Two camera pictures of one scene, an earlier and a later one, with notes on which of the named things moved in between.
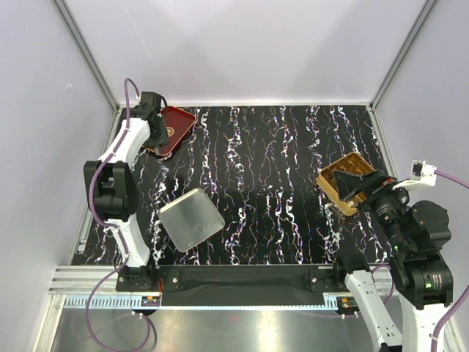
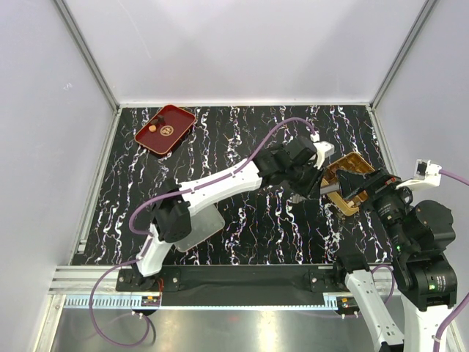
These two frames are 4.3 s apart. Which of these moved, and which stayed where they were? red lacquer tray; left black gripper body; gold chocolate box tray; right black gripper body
Moved: left black gripper body
Stayed: red lacquer tray; right black gripper body; gold chocolate box tray
